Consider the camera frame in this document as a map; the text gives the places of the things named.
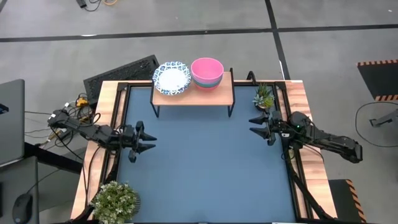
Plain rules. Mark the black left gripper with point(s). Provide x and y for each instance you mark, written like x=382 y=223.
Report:
x=133 y=143

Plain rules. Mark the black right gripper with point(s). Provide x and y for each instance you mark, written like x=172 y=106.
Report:
x=275 y=127

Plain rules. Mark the orange plastic bowl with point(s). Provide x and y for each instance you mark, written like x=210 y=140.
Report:
x=207 y=88

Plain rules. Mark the green plastic bowl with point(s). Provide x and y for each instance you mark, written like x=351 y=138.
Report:
x=207 y=84

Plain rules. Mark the blue patterned paper bowl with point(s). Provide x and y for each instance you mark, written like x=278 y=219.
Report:
x=171 y=79

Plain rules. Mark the pink and blue bowls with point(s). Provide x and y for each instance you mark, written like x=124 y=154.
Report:
x=207 y=70

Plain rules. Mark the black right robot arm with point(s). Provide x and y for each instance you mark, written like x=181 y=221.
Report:
x=335 y=144

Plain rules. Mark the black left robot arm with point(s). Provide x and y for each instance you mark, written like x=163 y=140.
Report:
x=93 y=132

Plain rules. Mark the green succulent in pot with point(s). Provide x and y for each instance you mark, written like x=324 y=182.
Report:
x=264 y=98

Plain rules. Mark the white flowering potted plant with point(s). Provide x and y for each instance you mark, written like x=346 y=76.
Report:
x=113 y=202

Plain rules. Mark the black perforated panel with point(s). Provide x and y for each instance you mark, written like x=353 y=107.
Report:
x=124 y=73

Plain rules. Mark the yellow power plug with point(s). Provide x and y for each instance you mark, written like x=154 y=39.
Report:
x=81 y=102

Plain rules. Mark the black floor beam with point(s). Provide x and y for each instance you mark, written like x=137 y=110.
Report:
x=53 y=157

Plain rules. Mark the black mat with orange stripes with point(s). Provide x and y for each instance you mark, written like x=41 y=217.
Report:
x=379 y=79
x=345 y=200

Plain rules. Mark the grey stand leg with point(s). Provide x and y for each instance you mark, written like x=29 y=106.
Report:
x=384 y=119

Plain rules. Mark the grey side desk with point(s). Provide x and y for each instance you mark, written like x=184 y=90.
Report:
x=18 y=180

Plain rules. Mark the grey laptop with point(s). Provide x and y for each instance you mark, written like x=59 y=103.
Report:
x=11 y=121

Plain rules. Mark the black computer mouse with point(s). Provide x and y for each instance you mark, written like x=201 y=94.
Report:
x=22 y=208

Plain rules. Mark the black curved bracket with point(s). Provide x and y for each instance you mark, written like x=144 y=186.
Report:
x=251 y=76

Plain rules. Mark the wooden shelf with black frame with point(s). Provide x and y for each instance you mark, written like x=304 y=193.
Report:
x=192 y=98

